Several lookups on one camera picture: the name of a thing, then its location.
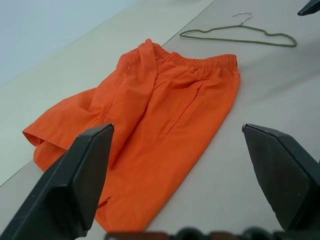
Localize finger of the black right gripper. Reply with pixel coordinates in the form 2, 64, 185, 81
297, 0, 320, 17

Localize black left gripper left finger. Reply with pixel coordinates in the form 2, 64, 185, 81
0, 122, 115, 240

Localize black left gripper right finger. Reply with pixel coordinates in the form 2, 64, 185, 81
241, 123, 320, 232

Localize orange shorts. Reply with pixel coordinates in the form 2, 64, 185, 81
21, 38, 242, 233

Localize olive green clothes hanger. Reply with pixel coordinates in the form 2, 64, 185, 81
179, 12, 298, 48

